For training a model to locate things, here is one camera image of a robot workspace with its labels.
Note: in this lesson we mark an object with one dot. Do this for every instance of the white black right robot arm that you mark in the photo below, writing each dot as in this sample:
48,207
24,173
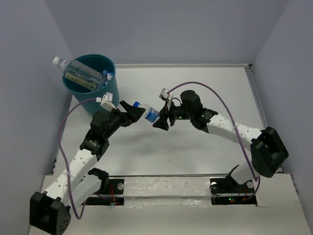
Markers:
266,147

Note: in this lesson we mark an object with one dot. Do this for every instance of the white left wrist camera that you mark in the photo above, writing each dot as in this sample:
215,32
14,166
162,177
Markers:
107,100

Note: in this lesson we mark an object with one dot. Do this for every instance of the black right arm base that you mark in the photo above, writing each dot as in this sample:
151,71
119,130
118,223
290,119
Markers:
226,191

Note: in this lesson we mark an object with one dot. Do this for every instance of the white front platform board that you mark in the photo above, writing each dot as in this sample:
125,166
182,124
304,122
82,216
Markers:
172,205

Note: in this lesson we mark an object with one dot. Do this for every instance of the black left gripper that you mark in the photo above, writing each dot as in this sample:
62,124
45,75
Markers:
132,114

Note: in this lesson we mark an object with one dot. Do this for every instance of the teal plastic bin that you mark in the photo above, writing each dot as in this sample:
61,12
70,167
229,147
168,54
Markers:
99,63

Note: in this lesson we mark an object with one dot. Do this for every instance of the large clear square bottle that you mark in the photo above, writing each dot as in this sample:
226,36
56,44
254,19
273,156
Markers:
80,74

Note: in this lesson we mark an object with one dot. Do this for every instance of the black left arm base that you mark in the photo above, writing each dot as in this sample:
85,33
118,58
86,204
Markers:
110,191

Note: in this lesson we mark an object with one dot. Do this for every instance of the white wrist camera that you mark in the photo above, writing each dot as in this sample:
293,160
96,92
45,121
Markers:
166,96
107,100

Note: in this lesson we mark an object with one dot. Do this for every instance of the blue cap Pepsi bottle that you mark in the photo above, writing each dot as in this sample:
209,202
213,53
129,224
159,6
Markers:
150,113

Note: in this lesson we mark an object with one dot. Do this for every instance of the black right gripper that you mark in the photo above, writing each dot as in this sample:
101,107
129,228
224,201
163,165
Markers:
165,113

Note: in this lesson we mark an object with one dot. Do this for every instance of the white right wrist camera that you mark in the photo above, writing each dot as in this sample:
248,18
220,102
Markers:
166,96

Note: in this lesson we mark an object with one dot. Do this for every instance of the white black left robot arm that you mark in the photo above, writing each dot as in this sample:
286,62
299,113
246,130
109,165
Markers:
73,166

